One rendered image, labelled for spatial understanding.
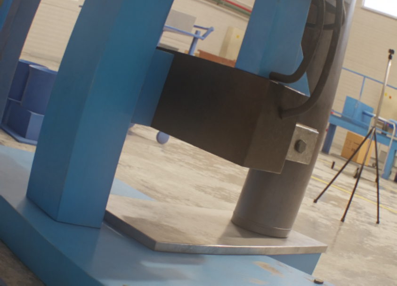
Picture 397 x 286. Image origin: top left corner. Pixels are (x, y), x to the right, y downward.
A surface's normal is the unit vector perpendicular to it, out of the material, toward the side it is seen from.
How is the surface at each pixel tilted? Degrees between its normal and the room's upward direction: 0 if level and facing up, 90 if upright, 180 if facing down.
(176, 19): 90
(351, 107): 90
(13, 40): 90
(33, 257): 90
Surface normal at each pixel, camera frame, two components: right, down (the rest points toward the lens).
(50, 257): -0.68, -0.16
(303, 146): 0.66, 0.28
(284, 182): 0.02, 0.10
